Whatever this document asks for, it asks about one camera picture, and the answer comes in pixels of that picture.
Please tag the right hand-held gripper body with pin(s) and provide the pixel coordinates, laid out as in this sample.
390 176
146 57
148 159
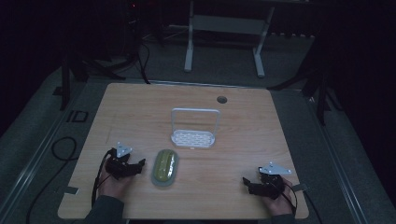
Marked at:
271 184

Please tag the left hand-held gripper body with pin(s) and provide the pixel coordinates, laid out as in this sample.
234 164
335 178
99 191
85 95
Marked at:
117 165

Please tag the green soap bar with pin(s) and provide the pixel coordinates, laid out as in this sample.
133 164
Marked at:
165 165

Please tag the green cucumber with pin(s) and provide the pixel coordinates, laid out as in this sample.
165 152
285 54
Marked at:
162 183

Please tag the person's right hand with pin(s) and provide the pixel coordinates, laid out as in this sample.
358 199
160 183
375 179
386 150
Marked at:
280 203

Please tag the person's left hand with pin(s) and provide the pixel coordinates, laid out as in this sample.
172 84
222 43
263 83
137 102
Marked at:
112 185

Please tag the grey tape piece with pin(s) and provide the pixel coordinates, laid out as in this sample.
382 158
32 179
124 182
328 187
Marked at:
71 190
299 187

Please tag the black tripod stand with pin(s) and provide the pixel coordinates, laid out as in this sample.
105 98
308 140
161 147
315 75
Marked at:
320 90
71 71

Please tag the white metal desk frame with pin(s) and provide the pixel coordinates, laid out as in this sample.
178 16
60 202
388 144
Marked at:
224 25

